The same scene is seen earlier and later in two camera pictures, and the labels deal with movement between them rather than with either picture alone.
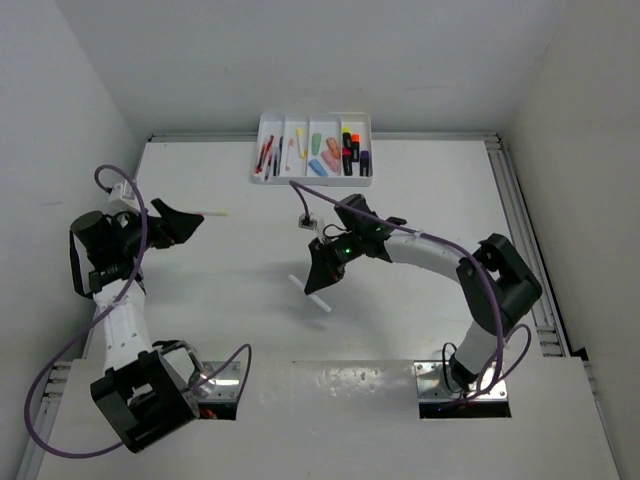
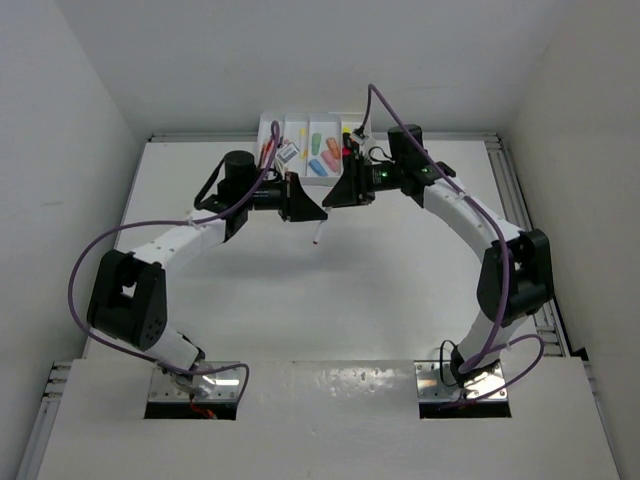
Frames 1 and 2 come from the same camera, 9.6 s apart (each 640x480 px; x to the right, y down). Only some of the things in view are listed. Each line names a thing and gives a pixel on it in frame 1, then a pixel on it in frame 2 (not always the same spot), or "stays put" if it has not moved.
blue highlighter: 318,168 stays put
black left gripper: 177,226 to 298,206
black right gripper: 324,270 to 351,187
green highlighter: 315,144 stays put
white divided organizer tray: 314,149 stays put
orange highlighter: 334,147 stays put
